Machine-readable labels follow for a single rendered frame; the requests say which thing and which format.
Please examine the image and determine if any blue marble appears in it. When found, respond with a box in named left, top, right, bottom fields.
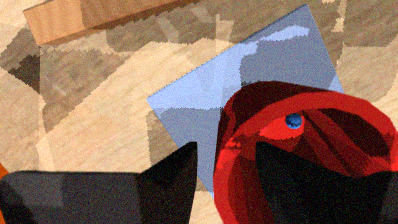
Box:
left=285, top=113, right=303, bottom=129

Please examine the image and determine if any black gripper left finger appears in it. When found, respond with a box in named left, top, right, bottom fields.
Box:
left=0, top=142, right=198, bottom=224

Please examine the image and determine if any red marble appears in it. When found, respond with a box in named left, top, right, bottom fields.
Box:
left=256, top=125, right=269, bottom=135

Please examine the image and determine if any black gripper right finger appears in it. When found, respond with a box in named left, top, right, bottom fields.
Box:
left=255, top=141, right=398, bottom=224

